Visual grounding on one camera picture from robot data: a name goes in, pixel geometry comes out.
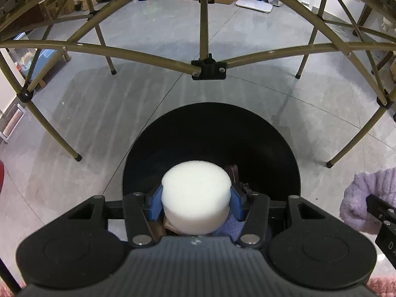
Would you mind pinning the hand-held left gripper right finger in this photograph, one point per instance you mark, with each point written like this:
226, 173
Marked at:
238, 202

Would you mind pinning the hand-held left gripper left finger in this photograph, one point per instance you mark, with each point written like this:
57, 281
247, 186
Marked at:
154, 202

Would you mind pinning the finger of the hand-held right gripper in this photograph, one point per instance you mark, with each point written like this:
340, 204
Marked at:
383, 210

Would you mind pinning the lilac fluffy cloth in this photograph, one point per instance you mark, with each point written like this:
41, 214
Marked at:
359, 198

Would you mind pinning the white round foam sponge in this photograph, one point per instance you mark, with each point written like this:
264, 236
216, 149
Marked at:
196, 191

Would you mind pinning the black trash bin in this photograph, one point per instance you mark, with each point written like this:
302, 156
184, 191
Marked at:
210, 133

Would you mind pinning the person's pink fuzzy clothing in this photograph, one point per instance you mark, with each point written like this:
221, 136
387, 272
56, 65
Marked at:
383, 287

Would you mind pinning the red bucket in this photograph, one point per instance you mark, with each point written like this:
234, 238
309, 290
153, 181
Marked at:
1, 178

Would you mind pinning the tan folding table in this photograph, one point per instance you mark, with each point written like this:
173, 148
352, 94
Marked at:
204, 37

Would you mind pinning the blue litter box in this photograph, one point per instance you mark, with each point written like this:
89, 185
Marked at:
46, 54

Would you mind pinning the dark wooden chair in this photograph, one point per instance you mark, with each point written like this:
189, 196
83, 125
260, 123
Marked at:
363, 18

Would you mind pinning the white floor scale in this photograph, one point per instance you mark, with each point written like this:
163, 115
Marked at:
254, 5

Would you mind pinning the open cardboard box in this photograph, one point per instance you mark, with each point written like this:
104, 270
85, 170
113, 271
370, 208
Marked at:
58, 6

